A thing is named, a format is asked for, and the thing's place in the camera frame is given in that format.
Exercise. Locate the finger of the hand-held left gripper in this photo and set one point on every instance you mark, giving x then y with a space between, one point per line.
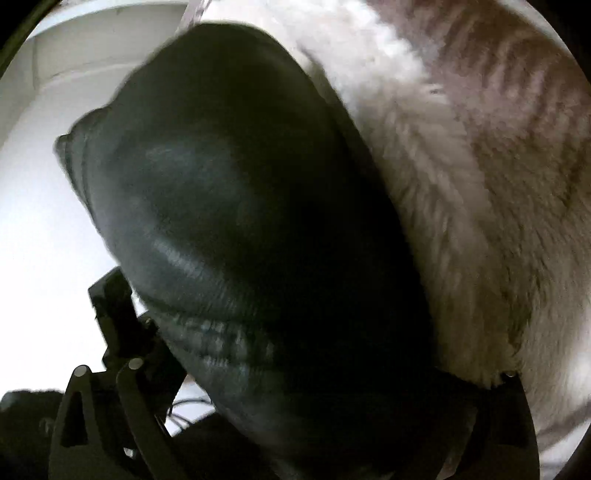
115 304

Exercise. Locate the black leather jacket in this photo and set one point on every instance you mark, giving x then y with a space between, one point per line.
254 207

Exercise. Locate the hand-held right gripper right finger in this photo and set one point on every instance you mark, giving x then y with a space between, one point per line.
508 429

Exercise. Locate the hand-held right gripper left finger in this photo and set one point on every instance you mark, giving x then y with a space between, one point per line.
138 406

